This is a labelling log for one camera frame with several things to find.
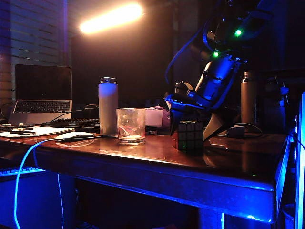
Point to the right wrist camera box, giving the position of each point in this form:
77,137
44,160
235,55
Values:
183,88

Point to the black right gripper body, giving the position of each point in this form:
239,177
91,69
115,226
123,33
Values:
219,81

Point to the black computer keyboard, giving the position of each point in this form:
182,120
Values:
71,124

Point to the window blind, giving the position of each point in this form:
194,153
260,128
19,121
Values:
35,31

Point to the white power adapter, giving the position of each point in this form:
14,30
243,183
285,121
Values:
236,131

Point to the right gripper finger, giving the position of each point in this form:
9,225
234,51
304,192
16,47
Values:
214,126
175,121

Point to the Rubik's cube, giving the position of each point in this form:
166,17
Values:
190,136

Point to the black monitor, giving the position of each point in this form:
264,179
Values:
131,71

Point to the silver metal thermos bottle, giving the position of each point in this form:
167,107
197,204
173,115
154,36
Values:
108,107

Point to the white paper notepad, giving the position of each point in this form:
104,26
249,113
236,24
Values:
52,131

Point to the brown metal bottle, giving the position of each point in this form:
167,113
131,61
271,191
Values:
249,100

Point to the glowing lamp light bar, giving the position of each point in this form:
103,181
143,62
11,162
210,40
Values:
112,17

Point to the silver laptop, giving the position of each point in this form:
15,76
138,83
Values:
43,83

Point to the clear glass cup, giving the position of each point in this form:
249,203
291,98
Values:
131,133

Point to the small dark printed box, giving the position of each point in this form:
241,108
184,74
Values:
152,132

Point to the black pen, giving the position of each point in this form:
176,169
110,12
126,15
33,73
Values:
23,132

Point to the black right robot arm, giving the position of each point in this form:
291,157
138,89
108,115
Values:
233,23

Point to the white computer mouse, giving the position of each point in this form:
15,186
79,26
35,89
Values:
74,136

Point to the dark waste bin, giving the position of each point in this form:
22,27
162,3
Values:
288,217

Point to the silver pen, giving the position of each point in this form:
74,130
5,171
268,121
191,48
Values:
22,129

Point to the white tissue pack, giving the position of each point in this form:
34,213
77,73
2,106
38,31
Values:
152,118

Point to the white upright panel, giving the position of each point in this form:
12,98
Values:
300,155

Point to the white cabinet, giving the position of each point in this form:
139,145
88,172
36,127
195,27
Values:
38,202

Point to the pink pouch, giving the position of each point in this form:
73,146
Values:
165,117

